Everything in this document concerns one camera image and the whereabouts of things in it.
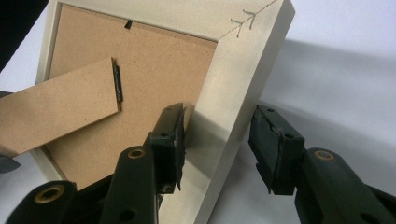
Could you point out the wooden picture frame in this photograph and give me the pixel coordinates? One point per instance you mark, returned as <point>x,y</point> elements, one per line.
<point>230,93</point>

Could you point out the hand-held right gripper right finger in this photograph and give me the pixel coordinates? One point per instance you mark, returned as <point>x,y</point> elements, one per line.
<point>277,152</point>

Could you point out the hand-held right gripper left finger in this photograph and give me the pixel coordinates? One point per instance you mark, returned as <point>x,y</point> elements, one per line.
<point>168,146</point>

